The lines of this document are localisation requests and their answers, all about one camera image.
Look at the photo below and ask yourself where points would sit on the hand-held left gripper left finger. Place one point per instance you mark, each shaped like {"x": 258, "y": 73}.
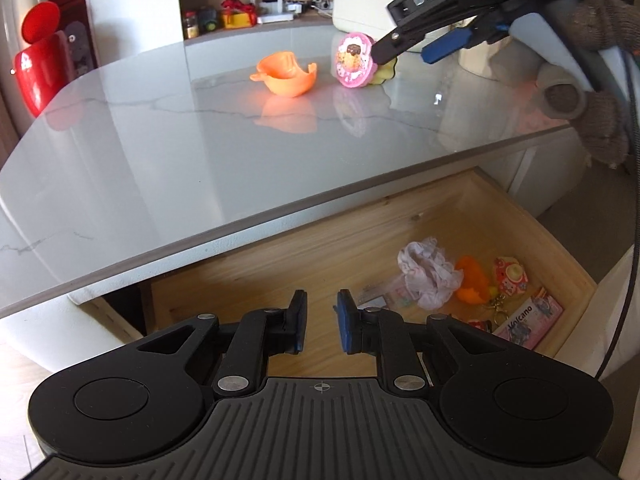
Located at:
{"x": 299, "y": 321}

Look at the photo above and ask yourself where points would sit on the pink round toy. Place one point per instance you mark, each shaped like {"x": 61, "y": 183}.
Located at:
{"x": 352, "y": 62}

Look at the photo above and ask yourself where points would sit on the orange plastic toy bowl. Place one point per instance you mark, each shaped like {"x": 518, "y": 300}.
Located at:
{"x": 285, "y": 82}

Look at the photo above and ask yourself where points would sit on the small photo card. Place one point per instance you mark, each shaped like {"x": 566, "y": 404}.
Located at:
{"x": 374, "y": 303}

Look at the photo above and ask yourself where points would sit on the pink printed box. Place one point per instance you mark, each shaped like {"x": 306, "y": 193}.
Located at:
{"x": 530, "y": 320}

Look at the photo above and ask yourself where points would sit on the white flat box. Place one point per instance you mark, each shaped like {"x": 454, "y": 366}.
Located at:
{"x": 275, "y": 17}

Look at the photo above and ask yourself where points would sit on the pink sticker pack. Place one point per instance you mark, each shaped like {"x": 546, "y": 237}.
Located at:
{"x": 401, "y": 296}

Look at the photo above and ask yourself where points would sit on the yellow toy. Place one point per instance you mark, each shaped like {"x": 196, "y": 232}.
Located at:
{"x": 385, "y": 74}

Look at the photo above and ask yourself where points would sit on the green black toy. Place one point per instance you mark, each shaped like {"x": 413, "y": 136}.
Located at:
{"x": 209, "y": 21}

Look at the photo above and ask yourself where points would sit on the pink white crumpled cloth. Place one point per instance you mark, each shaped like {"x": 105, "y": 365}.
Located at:
{"x": 430, "y": 275}

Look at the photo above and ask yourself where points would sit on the orange toy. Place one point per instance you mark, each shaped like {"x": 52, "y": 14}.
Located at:
{"x": 472, "y": 280}

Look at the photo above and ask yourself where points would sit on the person's right hand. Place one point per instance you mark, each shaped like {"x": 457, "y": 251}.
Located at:
{"x": 602, "y": 22}

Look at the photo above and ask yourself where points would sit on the yellow box with red ribbon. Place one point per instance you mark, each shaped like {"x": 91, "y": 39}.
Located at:
{"x": 237, "y": 17}

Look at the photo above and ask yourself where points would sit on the wooden drawer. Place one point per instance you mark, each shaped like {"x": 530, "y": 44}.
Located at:
{"x": 325, "y": 250}

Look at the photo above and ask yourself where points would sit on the red lid jar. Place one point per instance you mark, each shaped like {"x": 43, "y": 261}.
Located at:
{"x": 190, "y": 27}

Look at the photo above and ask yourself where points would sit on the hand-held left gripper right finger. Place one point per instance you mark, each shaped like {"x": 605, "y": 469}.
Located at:
{"x": 345, "y": 321}

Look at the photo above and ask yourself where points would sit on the small red toy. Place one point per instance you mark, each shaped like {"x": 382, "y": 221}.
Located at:
{"x": 479, "y": 325}

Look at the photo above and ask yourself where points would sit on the grey fabric roll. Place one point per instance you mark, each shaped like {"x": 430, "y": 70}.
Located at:
{"x": 560, "y": 97}

